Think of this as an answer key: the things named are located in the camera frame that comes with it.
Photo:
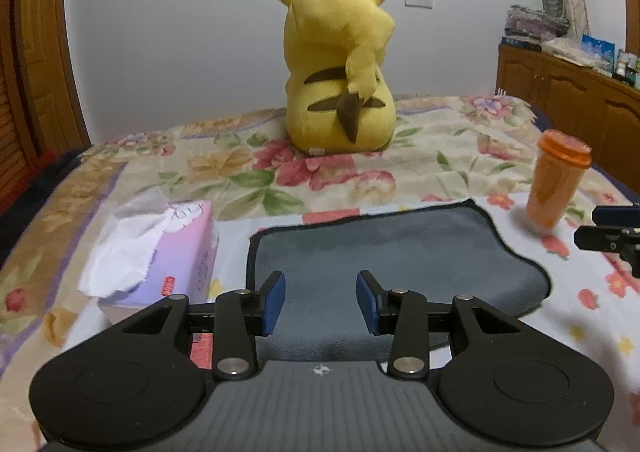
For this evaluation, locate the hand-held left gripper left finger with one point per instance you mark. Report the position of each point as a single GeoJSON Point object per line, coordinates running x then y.
{"type": "Point", "coordinates": [274, 304]}

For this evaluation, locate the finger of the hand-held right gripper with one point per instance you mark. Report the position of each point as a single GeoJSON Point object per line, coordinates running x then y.
{"type": "Point", "coordinates": [597, 237]}
{"type": "Point", "coordinates": [612, 215]}

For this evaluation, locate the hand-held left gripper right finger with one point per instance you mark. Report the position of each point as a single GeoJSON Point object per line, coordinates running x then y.
{"type": "Point", "coordinates": [366, 304]}

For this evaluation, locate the grey towel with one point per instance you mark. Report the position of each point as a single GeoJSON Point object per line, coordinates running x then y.
{"type": "Point", "coordinates": [400, 257]}

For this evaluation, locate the orange plastic cup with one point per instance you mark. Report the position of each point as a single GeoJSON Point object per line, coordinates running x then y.
{"type": "Point", "coordinates": [552, 177]}

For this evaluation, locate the pink tissue box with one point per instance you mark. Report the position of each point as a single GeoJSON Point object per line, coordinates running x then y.
{"type": "Point", "coordinates": [192, 252]}

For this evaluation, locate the wooden cabinet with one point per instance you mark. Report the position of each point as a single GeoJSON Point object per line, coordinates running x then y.
{"type": "Point", "coordinates": [565, 97]}

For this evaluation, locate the white tissue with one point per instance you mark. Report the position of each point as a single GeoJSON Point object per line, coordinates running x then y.
{"type": "Point", "coordinates": [125, 247]}

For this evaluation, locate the blue printed box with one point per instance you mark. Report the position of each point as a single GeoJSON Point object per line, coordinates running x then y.
{"type": "Point", "coordinates": [598, 52]}

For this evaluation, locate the floral blanket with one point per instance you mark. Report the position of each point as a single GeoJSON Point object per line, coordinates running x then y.
{"type": "Point", "coordinates": [440, 157]}

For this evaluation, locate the stack of folded cloths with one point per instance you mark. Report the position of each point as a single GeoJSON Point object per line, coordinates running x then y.
{"type": "Point", "coordinates": [532, 25]}

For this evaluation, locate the grey patterned bag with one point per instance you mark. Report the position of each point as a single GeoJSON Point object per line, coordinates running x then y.
{"type": "Point", "coordinates": [552, 1]}

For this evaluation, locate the yellow plush toy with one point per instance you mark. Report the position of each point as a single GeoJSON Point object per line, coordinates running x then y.
{"type": "Point", "coordinates": [332, 72]}

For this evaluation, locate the wooden wardrobe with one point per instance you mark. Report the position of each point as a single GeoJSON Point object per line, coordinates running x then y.
{"type": "Point", "coordinates": [35, 42]}

